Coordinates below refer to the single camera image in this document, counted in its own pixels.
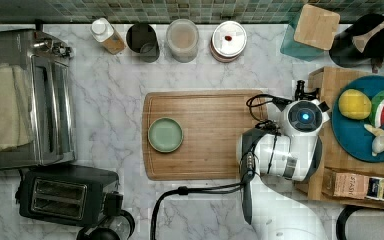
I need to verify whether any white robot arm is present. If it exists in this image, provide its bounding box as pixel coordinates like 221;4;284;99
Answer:
236;99;329;240

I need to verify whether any black drawer knob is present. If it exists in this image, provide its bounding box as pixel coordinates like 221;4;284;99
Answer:
294;80;319;101

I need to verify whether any bamboo cutting board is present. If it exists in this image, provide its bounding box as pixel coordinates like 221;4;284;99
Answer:
142;90;267;180

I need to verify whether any green ceramic bowl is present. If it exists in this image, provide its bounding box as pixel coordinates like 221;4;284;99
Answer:
147;117;183;153

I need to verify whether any glass jar with cereal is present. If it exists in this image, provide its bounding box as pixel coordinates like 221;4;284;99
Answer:
166;19;199;63

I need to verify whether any jar with white lid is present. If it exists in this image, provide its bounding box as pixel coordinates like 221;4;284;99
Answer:
210;21;247;63

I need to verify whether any dark metal cup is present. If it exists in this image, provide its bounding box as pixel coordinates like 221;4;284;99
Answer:
126;23;160;63

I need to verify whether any bottle with white cap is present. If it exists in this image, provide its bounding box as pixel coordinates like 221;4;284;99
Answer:
90;18;126;55

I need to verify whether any black slot toaster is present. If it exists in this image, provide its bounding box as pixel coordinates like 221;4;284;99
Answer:
19;164;119;227

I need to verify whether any teal container with wooden lid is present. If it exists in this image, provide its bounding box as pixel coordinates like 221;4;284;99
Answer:
280;4;340;61

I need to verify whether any stainless toaster oven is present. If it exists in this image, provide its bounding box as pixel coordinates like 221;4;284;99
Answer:
0;29;75;170

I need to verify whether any blue plate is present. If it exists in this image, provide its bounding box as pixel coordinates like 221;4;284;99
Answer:
331;76;384;163

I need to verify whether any yellow toy lemon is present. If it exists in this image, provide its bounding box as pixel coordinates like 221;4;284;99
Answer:
338;89;372;120

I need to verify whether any black utensil holder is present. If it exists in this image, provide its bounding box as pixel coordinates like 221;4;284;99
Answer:
329;13;384;68

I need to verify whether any brown tea box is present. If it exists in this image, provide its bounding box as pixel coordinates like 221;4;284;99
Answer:
322;169;384;202

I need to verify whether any black round object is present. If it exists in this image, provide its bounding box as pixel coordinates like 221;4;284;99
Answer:
336;206;384;240

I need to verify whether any wooden spoon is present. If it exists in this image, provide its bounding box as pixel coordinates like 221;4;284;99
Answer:
352;21;384;53

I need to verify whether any beige folded towel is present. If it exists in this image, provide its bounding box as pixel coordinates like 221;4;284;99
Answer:
0;64;33;151

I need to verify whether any black cable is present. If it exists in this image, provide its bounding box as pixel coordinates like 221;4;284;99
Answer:
149;181;248;240

